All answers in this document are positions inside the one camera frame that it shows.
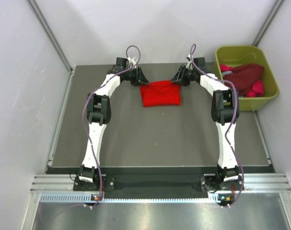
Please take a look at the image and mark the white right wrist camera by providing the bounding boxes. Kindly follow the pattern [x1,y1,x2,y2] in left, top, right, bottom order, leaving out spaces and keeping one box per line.
[186,54,194,70]

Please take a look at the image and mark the red t shirt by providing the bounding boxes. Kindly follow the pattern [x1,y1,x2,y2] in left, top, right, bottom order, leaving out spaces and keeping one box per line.
[140,80,181,107]

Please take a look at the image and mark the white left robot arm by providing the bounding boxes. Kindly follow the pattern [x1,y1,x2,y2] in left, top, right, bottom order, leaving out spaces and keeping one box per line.
[77,57,149,192]

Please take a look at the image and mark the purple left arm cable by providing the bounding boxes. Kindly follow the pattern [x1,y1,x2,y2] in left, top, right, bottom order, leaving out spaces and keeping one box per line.
[38,45,143,223]

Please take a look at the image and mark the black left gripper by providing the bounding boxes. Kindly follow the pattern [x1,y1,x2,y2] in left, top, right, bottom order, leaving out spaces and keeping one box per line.
[123,66,149,86]

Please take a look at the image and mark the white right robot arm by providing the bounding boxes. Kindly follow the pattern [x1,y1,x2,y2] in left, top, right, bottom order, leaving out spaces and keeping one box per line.
[171,55,240,193]

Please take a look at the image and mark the pink shirt in bin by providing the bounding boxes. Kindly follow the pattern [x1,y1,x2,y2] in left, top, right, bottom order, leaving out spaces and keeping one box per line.
[219,64,265,98]

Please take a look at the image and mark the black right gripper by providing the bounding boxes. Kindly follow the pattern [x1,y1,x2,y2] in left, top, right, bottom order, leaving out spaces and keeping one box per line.
[169,65,196,87]

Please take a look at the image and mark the aluminium frame post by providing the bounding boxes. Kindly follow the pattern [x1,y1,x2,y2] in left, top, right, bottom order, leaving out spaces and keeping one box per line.
[252,0,285,47]
[26,0,73,73]

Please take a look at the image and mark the maroon shirt in bin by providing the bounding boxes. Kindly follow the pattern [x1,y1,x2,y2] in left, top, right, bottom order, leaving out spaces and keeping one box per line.
[223,63,265,96]

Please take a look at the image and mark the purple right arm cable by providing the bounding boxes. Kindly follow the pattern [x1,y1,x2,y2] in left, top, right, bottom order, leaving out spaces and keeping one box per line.
[186,43,244,208]

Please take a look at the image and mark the aluminium front rail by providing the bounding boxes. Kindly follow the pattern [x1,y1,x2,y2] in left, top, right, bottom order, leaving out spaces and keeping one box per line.
[30,173,291,204]

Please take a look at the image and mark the aluminium frame post left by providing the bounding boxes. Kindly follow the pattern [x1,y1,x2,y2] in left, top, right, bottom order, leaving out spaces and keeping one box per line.
[26,0,73,73]

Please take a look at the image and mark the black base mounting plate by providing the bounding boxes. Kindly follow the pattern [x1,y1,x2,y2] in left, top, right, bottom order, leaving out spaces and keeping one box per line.
[73,166,243,199]

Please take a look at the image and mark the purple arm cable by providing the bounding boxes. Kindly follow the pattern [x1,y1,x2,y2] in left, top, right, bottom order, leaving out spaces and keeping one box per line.
[186,43,244,208]
[38,45,143,223]

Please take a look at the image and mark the aluminium frame post right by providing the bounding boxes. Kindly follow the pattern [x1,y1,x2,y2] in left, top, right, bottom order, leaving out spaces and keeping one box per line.
[252,0,285,47]

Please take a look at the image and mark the olive green plastic bin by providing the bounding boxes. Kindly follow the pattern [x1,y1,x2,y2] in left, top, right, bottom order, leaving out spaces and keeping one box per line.
[215,46,279,111]

